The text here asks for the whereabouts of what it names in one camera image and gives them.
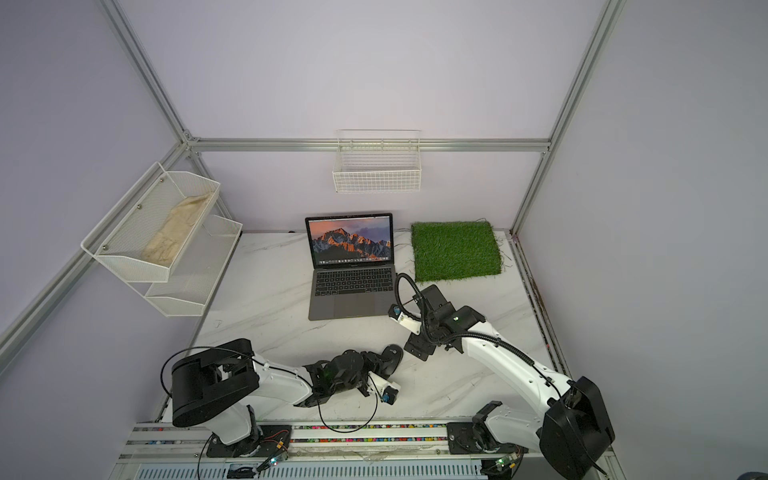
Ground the grey laptop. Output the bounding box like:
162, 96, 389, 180
305, 212, 396, 321

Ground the black wireless mouse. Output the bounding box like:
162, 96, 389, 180
378, 344, 404, 379

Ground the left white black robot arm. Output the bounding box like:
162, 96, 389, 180
164, 338, 404, 446

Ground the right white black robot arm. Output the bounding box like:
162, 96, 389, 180
390, 285, 615, 479

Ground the green artificial grass mat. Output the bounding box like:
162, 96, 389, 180
411, 220, 503, 282

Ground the white lower mesh shelf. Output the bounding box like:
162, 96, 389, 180
128, 214, 242, 317

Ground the white mesh shelf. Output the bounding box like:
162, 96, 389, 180
128, 214, 242, 317
81, 163, 220, 283

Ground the beige cloth in shelf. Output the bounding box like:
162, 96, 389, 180
141, 193, 212, 267

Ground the white upper mesh shelf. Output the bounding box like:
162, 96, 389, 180
81, 163, 220, 283

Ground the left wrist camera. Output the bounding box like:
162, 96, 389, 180
369, 373, 401, 405

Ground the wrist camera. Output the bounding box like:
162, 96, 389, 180
369, 373, 401, 405
388, 304, 422, 335

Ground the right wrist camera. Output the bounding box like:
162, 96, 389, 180
388, 304, 422, 335

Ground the aluminium front rail frame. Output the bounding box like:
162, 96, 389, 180
107, 415, 625, 480

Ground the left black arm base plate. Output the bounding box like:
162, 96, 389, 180
204, 425, 292, 458

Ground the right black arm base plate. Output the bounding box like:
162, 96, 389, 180
446, 422, 529, 455

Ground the white wire wall basket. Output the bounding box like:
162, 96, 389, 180
332, 129, 422, 194

